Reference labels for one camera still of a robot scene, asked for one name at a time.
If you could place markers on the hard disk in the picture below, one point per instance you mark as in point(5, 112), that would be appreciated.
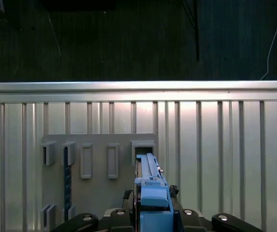
point(153, 193)

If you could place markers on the dark RAM stick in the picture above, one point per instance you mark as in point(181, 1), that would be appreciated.
point(67, 183)

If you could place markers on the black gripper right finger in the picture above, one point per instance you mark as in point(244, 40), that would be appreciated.
point(189, 222)

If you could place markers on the thin black pole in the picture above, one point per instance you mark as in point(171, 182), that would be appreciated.
point(197, 43)

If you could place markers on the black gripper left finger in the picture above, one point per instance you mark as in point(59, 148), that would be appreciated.
point(126, 217)

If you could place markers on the grey plastic parts rack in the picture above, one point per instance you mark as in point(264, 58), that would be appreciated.
point(97, 193)

